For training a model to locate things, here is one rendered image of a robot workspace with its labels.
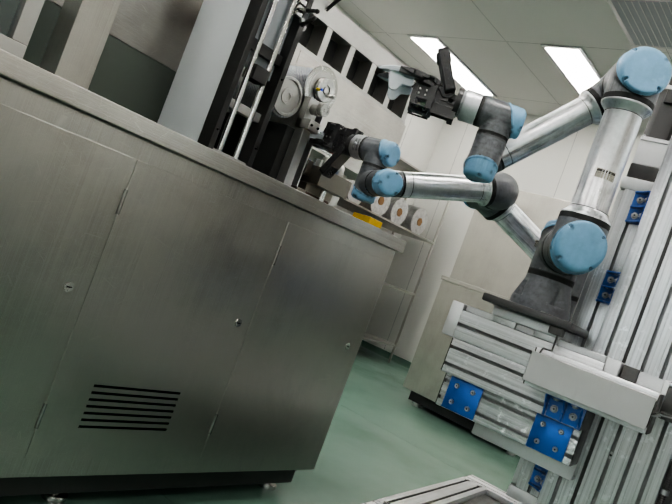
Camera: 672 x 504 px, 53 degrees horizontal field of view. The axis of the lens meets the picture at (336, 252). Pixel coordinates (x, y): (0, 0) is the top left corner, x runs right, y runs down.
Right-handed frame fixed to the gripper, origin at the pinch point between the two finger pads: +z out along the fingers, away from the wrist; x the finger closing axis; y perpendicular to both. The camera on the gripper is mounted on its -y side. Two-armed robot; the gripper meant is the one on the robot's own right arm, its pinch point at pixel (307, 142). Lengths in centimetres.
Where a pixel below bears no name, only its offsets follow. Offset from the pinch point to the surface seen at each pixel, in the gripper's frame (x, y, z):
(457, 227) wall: -444, 42, 201
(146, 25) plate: 50, 13, 30
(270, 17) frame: 44, 21, -16
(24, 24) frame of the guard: 104, -12, -26
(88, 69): 75, -10, 3
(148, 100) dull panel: 41, -7, 30
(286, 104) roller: 17.4, 6.2, -3.3
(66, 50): 82, -9, 3
